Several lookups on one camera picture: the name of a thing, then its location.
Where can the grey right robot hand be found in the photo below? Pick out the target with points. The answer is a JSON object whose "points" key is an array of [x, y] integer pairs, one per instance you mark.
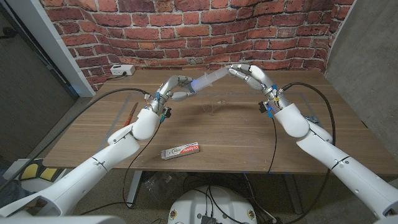
{"points": [[258, 77]]}

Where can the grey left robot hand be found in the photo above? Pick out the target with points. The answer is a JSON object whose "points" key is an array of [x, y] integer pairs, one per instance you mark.
{"points": [[166, 90]]}

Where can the large clear plastic syringe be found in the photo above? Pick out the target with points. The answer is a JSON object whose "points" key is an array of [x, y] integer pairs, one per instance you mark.
{"points": [[208, 80]]}

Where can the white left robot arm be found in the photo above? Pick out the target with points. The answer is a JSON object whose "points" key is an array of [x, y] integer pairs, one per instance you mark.
{"points": [[93, 168]]}

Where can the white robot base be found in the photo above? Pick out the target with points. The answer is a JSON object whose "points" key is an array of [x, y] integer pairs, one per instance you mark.
{"points": [[192, 205]]}

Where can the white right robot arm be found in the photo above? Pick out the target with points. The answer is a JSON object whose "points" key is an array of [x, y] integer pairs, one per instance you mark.
{"points": [[326, 149]]}

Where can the red brown pen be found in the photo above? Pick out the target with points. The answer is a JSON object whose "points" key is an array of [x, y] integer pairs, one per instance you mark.
{"points": [[132, 113]]}

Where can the toothpaste box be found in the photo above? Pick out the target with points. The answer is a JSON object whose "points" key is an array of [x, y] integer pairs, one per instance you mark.
{"points": [[180, 151]]}

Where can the white power strip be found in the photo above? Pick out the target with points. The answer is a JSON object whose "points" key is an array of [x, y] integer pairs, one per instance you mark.
{"points": [[121, 70]]}

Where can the clear plastic film piece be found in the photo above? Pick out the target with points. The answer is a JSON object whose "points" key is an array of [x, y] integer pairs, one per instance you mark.
{"points": [[214, 105]]}

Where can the red brick printed backdrop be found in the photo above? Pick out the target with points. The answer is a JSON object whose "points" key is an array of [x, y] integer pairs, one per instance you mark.
{"points": [[199, 31]]}

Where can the small grey crumpled object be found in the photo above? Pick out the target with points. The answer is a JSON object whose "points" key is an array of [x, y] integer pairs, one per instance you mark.
{"points": [[311, 119]]}

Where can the clear plastic bag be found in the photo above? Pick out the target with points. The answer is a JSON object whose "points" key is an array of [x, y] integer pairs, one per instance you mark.
{"points": [[161, 186]]}

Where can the grey table leg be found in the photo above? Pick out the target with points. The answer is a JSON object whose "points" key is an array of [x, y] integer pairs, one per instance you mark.
{"points": [[133, 189], [292, 193]]}

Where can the dark grey door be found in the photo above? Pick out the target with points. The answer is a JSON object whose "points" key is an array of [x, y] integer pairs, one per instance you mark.
{"points": [[25, 93]]}

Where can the yellow black floor pedal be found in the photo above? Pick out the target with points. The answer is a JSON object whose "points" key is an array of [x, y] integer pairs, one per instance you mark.
{"points": [[31, 171]]}

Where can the white robot torso edge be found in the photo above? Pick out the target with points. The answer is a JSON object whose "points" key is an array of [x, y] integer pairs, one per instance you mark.
{"points": [[62, 220]]}

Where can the white door frame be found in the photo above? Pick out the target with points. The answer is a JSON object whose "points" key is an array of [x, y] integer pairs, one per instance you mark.
{"points": [[46, 37]]}

